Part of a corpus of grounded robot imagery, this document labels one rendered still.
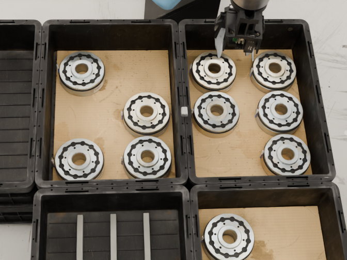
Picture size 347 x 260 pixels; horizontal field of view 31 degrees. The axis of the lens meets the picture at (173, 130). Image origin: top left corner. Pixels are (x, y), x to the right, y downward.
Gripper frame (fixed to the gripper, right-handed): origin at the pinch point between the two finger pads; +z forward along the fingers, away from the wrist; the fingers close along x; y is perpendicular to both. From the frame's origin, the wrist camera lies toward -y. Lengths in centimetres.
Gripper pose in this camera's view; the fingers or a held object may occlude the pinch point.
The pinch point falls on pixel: (233, 47)
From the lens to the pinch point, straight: 136.5
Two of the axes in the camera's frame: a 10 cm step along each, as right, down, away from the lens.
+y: -0.6, 8.9, -4.5
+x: 10.0, 0.8, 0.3
